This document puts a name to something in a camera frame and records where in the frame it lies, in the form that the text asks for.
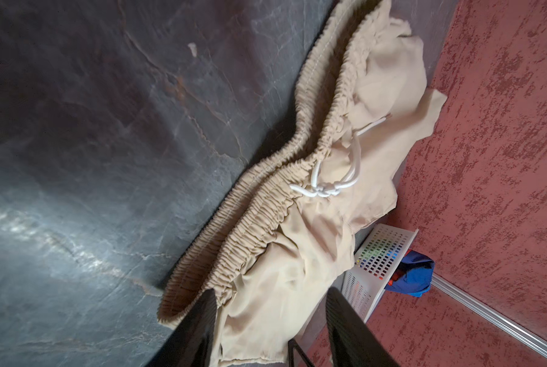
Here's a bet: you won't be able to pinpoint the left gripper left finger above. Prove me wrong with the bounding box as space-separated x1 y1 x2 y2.
146 290 217 367

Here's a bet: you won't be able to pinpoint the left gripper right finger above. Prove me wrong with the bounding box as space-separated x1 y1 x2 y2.
325 287 398 367

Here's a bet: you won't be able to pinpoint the beige drawstring shorts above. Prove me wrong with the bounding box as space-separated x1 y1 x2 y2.
158 1 446 366

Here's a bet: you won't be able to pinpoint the colourful blue orange shorts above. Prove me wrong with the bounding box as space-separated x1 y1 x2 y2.
384 250 435 298

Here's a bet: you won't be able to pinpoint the white perforated plastic basket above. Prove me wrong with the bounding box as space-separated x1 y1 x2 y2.
342 224 419 322

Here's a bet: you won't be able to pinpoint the right corner aluminium profile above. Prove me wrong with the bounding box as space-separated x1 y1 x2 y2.
432 275 547 359

